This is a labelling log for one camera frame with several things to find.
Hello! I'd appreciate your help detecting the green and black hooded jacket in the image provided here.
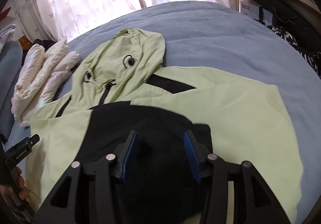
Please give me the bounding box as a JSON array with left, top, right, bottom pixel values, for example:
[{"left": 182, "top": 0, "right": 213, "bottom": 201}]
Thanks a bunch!
[{"left": 29, "top": 27, "right": 305, "bottom": 224}]

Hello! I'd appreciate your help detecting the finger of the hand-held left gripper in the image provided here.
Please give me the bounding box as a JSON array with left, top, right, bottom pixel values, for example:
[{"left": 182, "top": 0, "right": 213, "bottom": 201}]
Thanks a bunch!
[{"left": 24, "top": 134, "right": 41, "bottom": 147}]

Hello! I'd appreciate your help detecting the red wall decoration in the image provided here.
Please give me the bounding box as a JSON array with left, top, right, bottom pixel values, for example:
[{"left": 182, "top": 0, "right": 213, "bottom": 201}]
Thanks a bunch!
[{"left": 0, "top": 6, "right": 12, "bottom": 20}]

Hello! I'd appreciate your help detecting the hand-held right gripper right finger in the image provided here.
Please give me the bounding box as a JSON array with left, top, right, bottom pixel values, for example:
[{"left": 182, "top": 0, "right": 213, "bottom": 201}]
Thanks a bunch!
[{"left": 184, "top": 130, "right": 293, "bottom": 224}]

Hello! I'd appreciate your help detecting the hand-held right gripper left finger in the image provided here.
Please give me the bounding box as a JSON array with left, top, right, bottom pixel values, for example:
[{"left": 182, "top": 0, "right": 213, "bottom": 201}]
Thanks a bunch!
[{"left": 33, "top": 130, "right": 138, "bottom": 224}]

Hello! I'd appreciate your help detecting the black and white patterned cloth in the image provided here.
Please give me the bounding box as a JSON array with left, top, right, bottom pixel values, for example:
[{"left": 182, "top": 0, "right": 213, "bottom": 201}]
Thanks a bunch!
[{"left": 272, "top": 26, "right": 321, "bottom": 74}]

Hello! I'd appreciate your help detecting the blue bed sheet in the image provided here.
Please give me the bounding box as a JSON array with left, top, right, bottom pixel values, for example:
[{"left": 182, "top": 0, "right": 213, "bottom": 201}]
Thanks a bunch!
[{"left": 0, "top": 0, "right": 321, "bottom": 219}]

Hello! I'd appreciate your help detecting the cream puffer jacket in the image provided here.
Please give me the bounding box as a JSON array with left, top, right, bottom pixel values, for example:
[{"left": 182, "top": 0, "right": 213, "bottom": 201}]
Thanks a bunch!
[{"left": 11, "top": 36, "right": 83, "bottom": 128}]

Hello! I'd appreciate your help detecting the white cardboard box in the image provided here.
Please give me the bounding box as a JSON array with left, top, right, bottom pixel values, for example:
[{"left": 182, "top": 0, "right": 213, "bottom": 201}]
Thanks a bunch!
[{"left": 238, "top": 1, "right": 260, "bottom": 20}]

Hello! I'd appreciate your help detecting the person's left hand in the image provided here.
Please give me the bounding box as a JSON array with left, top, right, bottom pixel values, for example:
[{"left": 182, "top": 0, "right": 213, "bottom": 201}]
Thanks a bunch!
[{"left": 0, "top": 167, "right": 32, "bottom": 204}]

